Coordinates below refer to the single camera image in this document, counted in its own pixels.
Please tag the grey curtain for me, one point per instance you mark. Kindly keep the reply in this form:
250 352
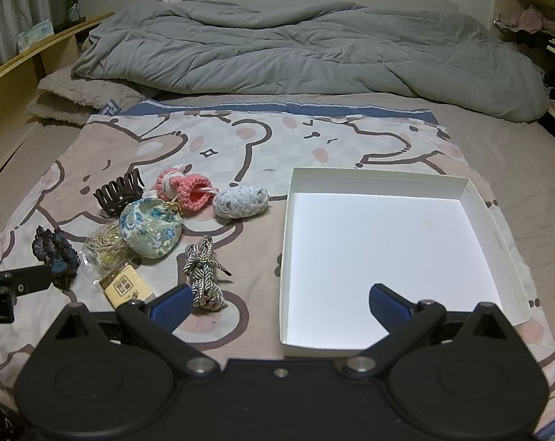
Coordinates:
10 18

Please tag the dark crochet scrunchie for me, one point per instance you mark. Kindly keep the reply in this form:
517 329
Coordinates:
56 253

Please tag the yellow card packet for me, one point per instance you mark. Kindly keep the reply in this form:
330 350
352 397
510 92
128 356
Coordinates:
126 287

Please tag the brown hair claw clip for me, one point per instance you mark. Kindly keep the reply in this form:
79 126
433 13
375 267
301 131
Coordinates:
116 193

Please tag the pink crochet doll pouch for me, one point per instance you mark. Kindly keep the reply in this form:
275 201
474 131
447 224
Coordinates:
191 191

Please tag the tissue box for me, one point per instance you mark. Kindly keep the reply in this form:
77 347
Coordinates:
34 34

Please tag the cartoon printed bed sheet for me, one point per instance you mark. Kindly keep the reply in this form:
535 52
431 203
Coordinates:
502 147

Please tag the wooden bedside ledge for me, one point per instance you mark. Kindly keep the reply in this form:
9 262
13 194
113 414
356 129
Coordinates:
15 87

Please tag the cartoon printed blanket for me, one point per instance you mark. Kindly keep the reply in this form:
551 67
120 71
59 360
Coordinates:
259 161

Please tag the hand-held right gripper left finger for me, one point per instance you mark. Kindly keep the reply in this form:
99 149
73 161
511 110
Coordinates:
172 307

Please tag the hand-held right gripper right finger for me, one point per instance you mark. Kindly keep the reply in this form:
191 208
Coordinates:
386 307

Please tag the white shallow cardboard box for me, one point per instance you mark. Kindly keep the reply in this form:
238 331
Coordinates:
374 248

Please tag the green glass bottle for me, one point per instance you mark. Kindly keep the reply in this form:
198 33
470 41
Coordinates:
74 9

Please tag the grey duvet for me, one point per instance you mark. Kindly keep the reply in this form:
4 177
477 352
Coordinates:
305 55

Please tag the white grey yarn ball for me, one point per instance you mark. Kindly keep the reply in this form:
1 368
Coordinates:
240 202

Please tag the beige fluffy blanket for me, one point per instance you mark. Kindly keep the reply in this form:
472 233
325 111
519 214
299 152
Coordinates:
66 96

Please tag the pink crumpled clothes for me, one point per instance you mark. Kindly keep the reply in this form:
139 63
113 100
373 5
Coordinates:
530 20

